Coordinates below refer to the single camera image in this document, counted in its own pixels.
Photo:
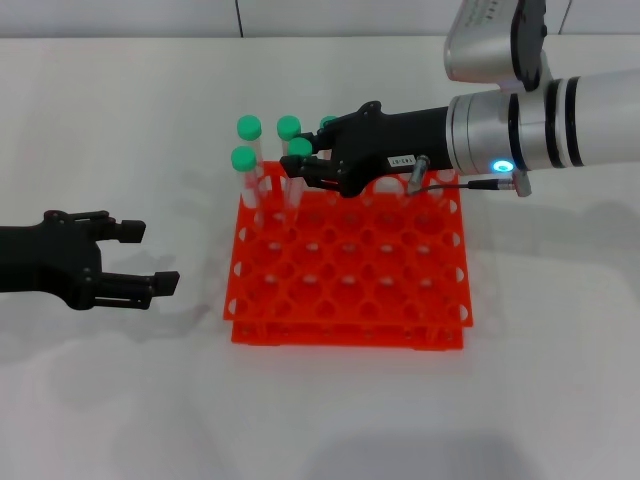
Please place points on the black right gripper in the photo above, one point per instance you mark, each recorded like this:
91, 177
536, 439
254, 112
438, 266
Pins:
380, 145

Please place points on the orange test tube rack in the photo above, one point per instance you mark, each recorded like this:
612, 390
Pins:
350, 275

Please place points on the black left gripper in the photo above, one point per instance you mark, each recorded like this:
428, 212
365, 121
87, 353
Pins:
45, 260

